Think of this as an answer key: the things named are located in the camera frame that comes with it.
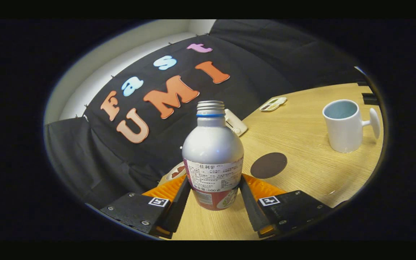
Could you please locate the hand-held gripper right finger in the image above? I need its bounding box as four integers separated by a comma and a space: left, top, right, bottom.
239, 173, 333, 239

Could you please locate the silver juice bottle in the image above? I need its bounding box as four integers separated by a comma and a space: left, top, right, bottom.
182, 100, 244, 211

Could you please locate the white toaster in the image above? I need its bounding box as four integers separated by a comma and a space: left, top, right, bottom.
224, 109, 248, 137

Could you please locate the white divided sauce tray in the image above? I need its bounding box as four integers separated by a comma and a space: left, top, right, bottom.
259, 97, 287, 112

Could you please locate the white round plate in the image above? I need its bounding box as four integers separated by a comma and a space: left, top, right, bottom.
165, 161, 187, 182

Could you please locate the white cup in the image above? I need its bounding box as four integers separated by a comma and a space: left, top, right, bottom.
322, 99, 381, 153

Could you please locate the black backdrop cloth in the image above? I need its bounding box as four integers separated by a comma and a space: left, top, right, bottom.
44, 19, 371, 210

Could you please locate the dark brown round coaster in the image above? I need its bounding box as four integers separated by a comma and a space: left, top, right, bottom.
250, 152, 288, 179

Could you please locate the wooden table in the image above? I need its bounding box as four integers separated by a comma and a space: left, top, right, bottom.
157, 82, 385, 241

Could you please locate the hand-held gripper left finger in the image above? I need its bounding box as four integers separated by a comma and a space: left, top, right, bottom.
100, 174, 191, 239

